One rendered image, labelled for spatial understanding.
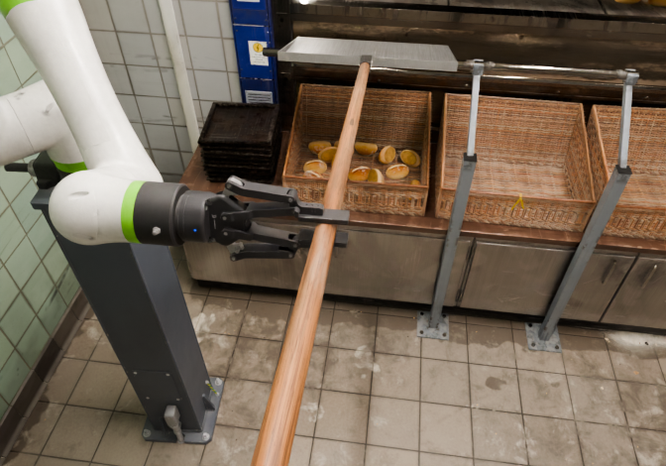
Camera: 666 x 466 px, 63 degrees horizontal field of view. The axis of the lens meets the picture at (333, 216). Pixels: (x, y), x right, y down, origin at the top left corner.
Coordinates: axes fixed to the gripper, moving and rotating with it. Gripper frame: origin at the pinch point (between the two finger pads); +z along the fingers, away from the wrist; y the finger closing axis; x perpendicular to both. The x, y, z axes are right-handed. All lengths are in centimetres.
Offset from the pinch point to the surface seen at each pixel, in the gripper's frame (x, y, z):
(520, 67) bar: -115, 3, 51
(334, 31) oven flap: -157, 3, -14
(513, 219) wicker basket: -117, 60, 60
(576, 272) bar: -109, 76, 85
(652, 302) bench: -119, 94, 122
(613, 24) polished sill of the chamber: -150, -6, 89
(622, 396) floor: -99, 127, 113
